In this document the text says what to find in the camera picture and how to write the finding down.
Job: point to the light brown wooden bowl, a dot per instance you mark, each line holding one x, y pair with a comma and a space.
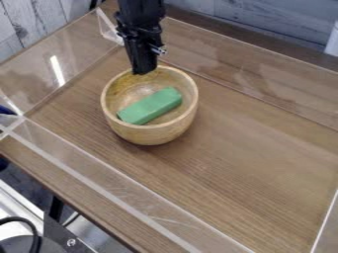
127, 88

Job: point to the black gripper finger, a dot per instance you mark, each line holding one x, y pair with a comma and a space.
127, 46
144, 58

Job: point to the clear acrylic front wall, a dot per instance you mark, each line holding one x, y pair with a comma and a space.
155, 195

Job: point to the green rectangular block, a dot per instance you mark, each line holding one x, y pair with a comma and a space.
150, 107

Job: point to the clear acrylic back wall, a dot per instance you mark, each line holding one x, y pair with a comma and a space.
289, 83

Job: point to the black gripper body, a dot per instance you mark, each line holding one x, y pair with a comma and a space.
139, 22

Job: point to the black metal table leg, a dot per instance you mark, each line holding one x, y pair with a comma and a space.
56, 209

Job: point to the clear acrylic wall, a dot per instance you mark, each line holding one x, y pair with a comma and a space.
289, 83
155, 195

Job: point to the clear acrylic corner bracket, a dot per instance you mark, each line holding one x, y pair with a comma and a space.
107, 28

